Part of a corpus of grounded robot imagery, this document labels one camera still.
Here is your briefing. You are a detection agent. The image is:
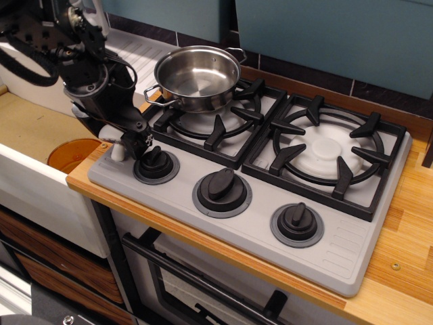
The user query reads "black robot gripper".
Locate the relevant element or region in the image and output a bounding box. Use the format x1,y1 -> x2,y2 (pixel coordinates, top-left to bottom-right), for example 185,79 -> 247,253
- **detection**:
63,57 -> 154,160

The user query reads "stainless steel pot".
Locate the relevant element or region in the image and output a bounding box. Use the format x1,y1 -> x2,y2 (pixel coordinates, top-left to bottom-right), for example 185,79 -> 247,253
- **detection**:
144,45 -> 248,114

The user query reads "white toy mushroom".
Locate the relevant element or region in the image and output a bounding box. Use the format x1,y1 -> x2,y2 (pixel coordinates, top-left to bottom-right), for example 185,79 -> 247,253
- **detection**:
98,125 -> 125,162

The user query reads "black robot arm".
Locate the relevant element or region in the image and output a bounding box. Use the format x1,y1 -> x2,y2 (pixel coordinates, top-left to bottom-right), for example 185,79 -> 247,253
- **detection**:
1,1 -> 153,160

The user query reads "black left stove knob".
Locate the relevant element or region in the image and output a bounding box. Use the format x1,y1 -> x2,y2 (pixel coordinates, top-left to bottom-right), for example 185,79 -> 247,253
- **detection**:
133,146 -> 180,186

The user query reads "black stove knob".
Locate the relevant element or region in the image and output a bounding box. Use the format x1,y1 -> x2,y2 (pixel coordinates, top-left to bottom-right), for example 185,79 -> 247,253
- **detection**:
192,167 -> 252,219
133,146 -> 180,186
270,202 -> 325,248

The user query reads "black middle stove knob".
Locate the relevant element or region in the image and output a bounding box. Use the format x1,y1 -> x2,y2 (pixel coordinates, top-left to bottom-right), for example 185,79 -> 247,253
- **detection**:
192,167 -> 252,219

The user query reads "grey toy stove top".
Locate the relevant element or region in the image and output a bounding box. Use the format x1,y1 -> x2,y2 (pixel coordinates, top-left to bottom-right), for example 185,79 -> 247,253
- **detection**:
88,79 -> 412,297

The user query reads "black right stove knob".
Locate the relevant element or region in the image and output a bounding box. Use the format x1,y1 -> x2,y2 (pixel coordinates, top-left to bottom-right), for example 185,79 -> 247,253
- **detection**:
270,202 -> 325,248

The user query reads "orange plastic bowl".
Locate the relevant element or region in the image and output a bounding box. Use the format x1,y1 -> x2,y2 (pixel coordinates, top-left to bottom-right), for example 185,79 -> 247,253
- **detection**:
47,138 -> 101,174

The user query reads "white toy sink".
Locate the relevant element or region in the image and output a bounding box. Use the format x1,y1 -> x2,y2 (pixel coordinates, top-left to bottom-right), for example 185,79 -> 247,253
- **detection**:
1,68 -> 109,258

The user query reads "grey toy faucet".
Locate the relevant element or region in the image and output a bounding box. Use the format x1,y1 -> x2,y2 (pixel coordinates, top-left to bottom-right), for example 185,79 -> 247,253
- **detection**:
82,0 -> 110,37

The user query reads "wooden drawer front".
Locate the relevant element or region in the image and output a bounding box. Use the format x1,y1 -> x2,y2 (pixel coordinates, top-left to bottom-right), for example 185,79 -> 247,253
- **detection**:
1,207 -> 134,324

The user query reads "black left burner grate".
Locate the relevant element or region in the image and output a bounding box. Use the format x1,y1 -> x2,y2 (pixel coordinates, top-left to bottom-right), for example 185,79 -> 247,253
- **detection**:
143,79 -> 288,169

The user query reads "black burner grate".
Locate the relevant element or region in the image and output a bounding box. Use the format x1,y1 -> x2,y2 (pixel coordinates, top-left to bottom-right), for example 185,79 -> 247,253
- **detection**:
242,94 -> 412,221
143,79 -> 288,169

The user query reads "toy oven door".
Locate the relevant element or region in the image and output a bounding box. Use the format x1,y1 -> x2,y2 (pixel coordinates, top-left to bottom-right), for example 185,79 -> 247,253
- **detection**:
112,212 -> 347,324

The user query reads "black right burner grate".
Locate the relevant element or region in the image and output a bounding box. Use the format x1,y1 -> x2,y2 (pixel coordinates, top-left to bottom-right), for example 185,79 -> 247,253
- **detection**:
242,94 -> 412,221

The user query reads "black cable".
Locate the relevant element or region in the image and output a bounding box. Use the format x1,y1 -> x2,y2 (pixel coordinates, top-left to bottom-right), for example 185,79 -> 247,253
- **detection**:
0,33 -> 62,87

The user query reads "black oven door handle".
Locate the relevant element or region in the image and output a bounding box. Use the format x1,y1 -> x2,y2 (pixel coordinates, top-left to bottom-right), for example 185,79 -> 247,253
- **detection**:
122,234 -> 281,325

